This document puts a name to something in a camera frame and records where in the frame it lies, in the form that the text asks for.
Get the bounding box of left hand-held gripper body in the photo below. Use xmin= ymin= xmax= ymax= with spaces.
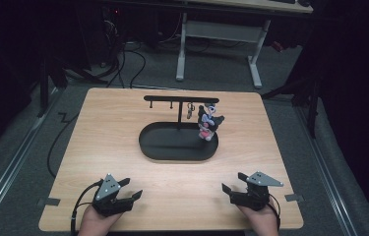
xmin=92 ymin=173 xmax=134 ymax=217

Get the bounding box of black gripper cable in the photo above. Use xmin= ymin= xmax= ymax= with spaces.
xmin=266 ymin=193 xmax=281 ymax=231
xmin=70 ymin=178 xmax=104 ymax=236

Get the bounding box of small metal key ring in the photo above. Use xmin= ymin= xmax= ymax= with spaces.
xmin=186 ymin=101 xmax=196 ymax=120

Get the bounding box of bundle of black floor cables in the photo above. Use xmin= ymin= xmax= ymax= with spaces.
xmin=101 ymin=19 xmax=148 ymax=89

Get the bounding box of person's right hand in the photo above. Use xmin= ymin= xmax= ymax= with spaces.
xmin=236 ymin=202 xmax=280 ymax=236

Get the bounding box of white-legged wooden desk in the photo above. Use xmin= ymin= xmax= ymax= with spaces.
xmin=174 ymin=0 xmax=315 ymax=89

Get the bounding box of black metal stand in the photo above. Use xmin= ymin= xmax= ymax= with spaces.
xmin=36 ymin=55 xmax=108 ymax=118
xmin=260 ymin=77 xmax=322 ymax=140

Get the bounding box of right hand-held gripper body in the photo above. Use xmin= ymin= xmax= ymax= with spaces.
xmin=230 ymin=170 xmax=285 ymax=211

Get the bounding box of grey tape strip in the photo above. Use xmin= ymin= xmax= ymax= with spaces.
xmin=283 ymin=193 xmax=305 ymax=203
xmin=36 ymin=197 xmax=61 ymax=207

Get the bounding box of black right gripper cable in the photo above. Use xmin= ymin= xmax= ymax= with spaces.
xmin=266 ymin=193 xmax=281 ymax=231

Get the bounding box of small red object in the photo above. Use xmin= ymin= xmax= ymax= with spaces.
xmin=271 ymin=40 xmax=285 ymax=54

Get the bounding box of aluminium floor rail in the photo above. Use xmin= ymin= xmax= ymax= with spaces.
xmin=294 ymin=106 xmax=359 ymax=236
xmin=0 ymin=88 xmax=62 ymax=232

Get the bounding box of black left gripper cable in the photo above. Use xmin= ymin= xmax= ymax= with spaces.
xmin=70 ymin=178 xmax=104 ymax=236

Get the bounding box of black key holder stand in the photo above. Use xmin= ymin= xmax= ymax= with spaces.
xmin=138 ymin=94 xmax=220 ymax=162

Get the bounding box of person's left hand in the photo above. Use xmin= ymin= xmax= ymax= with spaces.
xmin=77 ymin=205 xmax=123 ymax=236

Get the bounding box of black and white doll keychain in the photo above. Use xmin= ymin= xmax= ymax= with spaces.
xmin=197 ymin=103 xmax=226 ymax=143

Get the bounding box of black floor cable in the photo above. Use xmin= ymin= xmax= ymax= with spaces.
xmin=46 ymin=112 xmax=80 ymax=179

